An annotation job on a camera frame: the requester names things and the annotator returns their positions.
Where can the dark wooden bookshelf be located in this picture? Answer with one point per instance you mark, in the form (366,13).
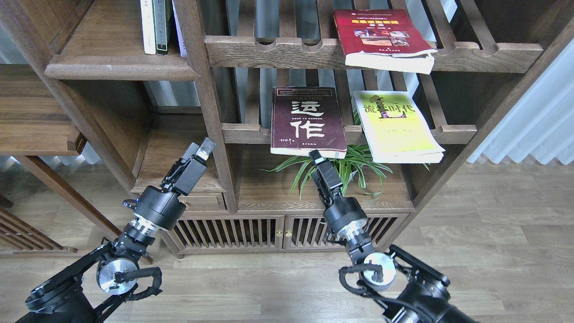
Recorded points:
(140,110)

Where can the green spider plant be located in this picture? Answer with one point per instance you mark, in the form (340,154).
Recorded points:
(358,157)

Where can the white curtain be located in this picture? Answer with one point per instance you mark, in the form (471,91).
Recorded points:
(540,126)

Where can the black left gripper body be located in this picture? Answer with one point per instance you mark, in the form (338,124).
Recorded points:
(159,208)

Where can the yellow green book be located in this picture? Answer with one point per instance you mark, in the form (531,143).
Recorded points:
(395,129)

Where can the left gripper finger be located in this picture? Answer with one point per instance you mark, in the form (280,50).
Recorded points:
(206,149)
(190,151)

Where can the dark green upright book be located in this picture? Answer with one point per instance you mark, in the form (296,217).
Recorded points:
(163,16)

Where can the maroon book white characters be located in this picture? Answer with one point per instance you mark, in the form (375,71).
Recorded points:
(305,119)

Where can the white book behind post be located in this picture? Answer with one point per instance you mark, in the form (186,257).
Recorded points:
(181,43)

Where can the wooden side table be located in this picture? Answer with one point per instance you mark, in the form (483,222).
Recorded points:
(33,125)

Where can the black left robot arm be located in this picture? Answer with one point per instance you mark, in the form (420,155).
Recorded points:
(61,298)

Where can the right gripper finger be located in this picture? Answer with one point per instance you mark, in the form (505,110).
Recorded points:
(316,157)

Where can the white upright book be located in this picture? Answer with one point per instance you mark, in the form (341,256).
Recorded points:
(148,27)

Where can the red book on shelf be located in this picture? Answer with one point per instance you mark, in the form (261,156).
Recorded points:
(383,39)

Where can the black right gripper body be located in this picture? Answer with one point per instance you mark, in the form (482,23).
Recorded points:
(343,215)

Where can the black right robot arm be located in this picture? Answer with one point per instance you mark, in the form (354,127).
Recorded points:
(407,289)

